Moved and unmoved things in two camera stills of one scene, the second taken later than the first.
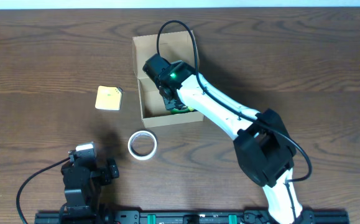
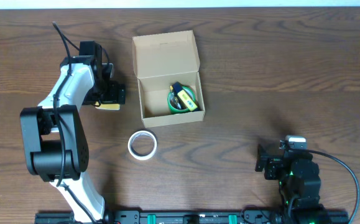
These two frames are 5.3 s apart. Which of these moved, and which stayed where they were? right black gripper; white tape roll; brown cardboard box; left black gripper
Moved: right black gripper; left black gripper
Stayed: white tape roll; brown cardboard box
